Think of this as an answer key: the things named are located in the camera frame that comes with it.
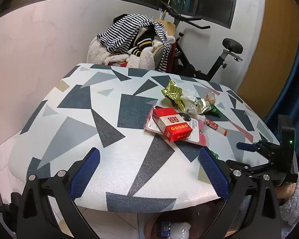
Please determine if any red white stick packet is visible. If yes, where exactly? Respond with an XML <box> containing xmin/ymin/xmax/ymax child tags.
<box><xmin>204</xmin><ymin>119</ymin><xmax>227</xmax><ymax>136</ymax></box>

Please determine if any geometric patterned tablecloth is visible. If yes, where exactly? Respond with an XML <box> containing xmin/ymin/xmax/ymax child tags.
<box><xmin>8</xmin><ymin>64</ymin><xmax>278</xmax><ymax>213</ymax></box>

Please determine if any black yellow striped garment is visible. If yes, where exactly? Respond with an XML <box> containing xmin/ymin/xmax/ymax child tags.
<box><xmin>127</xmin><ymin>25</ymin><xmax>156</xmax><ymax>57</ymax></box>

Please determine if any small blue item in bin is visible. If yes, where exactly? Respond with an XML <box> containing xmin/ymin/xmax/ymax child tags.
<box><xmin>160</xmin><ymin>221</ymin><xmax>171</xmax><ymax>238</ymax></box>

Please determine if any striped black white shirt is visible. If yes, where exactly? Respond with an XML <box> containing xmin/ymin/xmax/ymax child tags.
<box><xmin>96</xmin><ymin>14</ymin><xmax>171</xmax><ymax>72</ymax></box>

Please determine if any white tissue in bin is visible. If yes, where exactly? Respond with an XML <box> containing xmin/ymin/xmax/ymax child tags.
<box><xmin>169</xmin><ymin>222</ymin><xmax>191</xmax><ymax>239</ymax></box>

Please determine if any person hand holding gripper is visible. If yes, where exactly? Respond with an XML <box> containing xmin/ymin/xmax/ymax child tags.
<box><xmin>274</xmin><ymin>183</ymin><xmax>297</xmax><ymax>201</ymax></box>

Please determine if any brown round trash bin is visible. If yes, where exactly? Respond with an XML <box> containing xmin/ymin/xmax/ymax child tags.
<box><xmin>143</xmin><ymin>200</ymin><xmax>223</xmax><ymax>238</ymax></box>

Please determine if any red blister card package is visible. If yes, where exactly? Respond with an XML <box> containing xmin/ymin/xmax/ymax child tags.
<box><xmin>144</xmin><ymin>105</ymin><xmax>207</xmax><ymax>146</ymax></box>

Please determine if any gold foil wrapper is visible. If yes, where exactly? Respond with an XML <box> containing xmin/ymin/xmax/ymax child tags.
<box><xmin>161</xmin><ymin>79</ymin><xmax>186</xmax><ymax>112</ymax></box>

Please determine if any red cigarette box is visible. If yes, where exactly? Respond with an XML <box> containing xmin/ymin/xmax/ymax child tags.
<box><xmin>152</xmin><ymin>107</ymin><xmax>192</xmax><ymax>142</ymax></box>

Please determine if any small orange candy wrapper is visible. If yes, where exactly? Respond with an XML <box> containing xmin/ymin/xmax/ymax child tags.
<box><xmin>204</xmin><ymin>92</ymin><xmax>215</xmax><ymax>104</ymax></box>

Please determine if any gold green snack wrapper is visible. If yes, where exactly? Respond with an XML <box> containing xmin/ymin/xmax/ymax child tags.
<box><xmin>197</xmin><ymin>98</ymin><xmax>221</xmax><ymax>117</ymax></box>

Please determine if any clear crumpled plastic wrap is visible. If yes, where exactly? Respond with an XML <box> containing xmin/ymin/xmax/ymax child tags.
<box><xmin>181</xmin><ymin>90</ymin><xmax>198</xmax><ymax>116</ymax></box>

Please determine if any wooden chair back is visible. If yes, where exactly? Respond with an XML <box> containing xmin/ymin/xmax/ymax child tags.
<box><xmin>154</xmin><ymin>18</ymin><xmax>176</xmax><ymax>37</ymax></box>

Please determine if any black exercise bike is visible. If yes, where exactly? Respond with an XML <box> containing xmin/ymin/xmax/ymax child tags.
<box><xmin>157</xmin><ymin>0</ymin><xmax>244</xmax><ymax>82</ymax></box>

